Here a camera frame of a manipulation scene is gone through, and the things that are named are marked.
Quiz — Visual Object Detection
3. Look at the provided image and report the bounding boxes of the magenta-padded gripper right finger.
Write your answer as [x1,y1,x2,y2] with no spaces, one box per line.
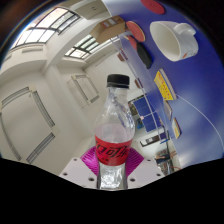
[125,148,166,189]

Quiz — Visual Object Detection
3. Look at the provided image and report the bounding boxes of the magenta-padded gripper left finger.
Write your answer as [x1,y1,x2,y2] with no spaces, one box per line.
[59,146,100,189]

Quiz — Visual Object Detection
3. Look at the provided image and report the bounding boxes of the clear red-labelled drink bottle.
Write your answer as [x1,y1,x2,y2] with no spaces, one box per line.
[94,73,136,190]

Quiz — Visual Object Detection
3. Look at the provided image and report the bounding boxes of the blue partition panels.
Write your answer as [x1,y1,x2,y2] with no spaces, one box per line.
[130,94,171,134]

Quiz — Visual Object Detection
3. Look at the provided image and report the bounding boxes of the grey notebook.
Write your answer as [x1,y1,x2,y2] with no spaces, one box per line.
[162,99,174,122]

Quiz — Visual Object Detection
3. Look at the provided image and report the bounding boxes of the large yellow book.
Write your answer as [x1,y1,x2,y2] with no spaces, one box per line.
[153,68,178,102]

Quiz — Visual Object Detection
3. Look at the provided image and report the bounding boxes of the black pouch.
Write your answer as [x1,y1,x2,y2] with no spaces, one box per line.
[135,42,153,70]

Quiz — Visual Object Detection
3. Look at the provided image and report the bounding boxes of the black-framed tall window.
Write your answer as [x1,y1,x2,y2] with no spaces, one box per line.
[64,33,113,61]

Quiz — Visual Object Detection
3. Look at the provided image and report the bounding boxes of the white mug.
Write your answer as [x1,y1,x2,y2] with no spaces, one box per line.
[149,20,200,63]

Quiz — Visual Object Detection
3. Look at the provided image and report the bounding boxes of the red table tennis paddle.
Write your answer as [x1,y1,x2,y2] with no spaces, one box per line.
[125,20,147,43]

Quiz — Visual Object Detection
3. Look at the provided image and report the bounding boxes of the black-framed wide window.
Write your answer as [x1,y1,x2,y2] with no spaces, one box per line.
[9,7,81,51]

